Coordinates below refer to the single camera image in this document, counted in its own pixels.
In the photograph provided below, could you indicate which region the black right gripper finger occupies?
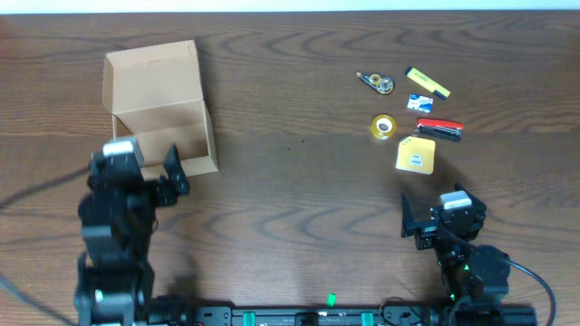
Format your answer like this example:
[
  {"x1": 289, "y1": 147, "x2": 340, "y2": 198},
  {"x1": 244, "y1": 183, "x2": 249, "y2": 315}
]
[
  {"x1": 401, "y1": 193, "x2": 415, "y2": 229},
  {"x1": 454, "y1": 182, "x2": 480, "y2": 206}
]

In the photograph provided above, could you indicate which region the yellow sticky note pad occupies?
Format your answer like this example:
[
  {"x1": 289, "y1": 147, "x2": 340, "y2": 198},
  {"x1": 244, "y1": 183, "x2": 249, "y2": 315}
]
[{"x1": 395, "y1": 136, "x2": 436, "y2": 175}]

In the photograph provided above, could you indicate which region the brown cardboard box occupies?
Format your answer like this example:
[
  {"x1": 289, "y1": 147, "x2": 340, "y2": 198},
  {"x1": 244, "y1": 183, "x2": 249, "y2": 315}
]
[{"x1": 102, "y1": 40, "x2": 218, "y2": 177}]

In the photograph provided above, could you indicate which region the red black stapler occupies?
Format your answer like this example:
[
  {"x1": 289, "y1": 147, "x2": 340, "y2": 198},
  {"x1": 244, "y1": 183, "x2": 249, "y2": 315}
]
[{"x1": 416, "y1": 118, "x2": 464, "y2": 142}]

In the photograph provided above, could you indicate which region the yellow adhesive tape roll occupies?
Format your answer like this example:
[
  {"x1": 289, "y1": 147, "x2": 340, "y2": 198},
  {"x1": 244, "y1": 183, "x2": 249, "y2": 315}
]
[{"x1": 370, "y1": 114, "x2": 397, "y2": 140}]

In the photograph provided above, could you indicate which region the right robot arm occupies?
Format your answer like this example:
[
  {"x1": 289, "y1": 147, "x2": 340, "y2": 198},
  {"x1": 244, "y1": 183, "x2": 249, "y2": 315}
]
[{"x1": 401, "y1": 183, "x2": 510, "y2": 306}]

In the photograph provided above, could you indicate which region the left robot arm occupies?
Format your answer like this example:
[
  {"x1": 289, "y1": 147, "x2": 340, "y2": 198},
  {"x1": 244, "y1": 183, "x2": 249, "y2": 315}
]
[{"x1": 74, "y1": 145, "x2": 190, "y2": 325}]

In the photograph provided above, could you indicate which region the small green clip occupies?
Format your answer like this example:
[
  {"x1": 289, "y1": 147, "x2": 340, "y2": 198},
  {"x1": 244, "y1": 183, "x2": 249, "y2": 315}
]
[{"x1": 326, "y1": 293, "x2": 336, "y2": 308}]

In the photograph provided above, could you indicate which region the small blue white staples box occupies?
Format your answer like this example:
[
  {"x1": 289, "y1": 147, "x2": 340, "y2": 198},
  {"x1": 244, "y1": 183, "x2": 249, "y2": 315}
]
[{"x1": 406, "y1": 93, "x2": 434, "y2": 113}]

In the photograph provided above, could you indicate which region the yellow highlighter pen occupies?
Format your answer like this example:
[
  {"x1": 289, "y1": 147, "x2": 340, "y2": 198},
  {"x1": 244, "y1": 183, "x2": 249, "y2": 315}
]
[{"x1": 405, "y1": 67, "x2": 450, "y2": 101}]

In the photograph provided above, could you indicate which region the correction tape dispenser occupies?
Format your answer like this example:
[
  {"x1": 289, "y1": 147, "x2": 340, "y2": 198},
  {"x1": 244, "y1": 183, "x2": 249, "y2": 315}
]
[{"x1": 355, "y1": 72, "x2": 394, "y2": 95}]

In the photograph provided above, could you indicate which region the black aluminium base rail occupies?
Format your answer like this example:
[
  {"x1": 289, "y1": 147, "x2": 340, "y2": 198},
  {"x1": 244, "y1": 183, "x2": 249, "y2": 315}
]
[{"x1": 149, "y1": 304, "x2": 537, "y2": 326}]

